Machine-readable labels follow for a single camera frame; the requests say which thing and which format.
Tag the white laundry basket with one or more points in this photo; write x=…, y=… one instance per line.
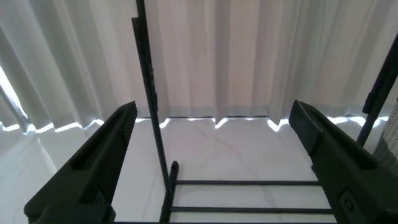
x=390, y=140

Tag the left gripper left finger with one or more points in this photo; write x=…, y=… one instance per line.
x=84, y=174

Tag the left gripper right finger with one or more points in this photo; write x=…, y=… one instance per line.
x=348, y=174

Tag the black clothes rack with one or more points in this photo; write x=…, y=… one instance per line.
x=146, y=62

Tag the white curtain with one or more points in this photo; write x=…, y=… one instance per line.
x=248, y=46

